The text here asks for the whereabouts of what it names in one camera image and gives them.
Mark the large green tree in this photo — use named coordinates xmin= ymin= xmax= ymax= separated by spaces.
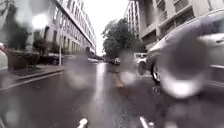
xmin=101 ymin=17 xmax=138 ymax=61

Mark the white vehicle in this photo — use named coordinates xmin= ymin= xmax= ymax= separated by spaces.
xmin=133 ymin=52 xmax=148 ymax=76

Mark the thin pole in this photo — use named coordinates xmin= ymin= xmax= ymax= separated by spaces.
xmin=58 ymin=19 xmax=64 ymax=67

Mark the long grey building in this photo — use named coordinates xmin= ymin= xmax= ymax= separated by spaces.
xmin=19 ymin=0 xmax=98 ymax=64

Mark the wet grey asphalt road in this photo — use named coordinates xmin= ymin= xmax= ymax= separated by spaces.
xmin=0 ymin=61 xmax=224 ymax=128

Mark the dark car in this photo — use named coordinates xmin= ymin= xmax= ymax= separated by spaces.
xmin=39 ymin=53 xmax=64 ymax=66

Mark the tall concrete building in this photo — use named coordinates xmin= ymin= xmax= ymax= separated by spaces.
xmin=123 ymin=0 xmax=224 ymax=52

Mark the low hedge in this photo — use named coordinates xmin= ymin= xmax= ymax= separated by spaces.
xmin=6 ymin=49 xmax=42 ymax=71

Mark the silver car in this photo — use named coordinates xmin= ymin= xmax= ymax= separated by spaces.
xmin=145 ymin=8 xmax=224 ymax=96

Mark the white car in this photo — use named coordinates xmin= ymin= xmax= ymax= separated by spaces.
xmin=0 ymin=42 xmax=10 ymax=73

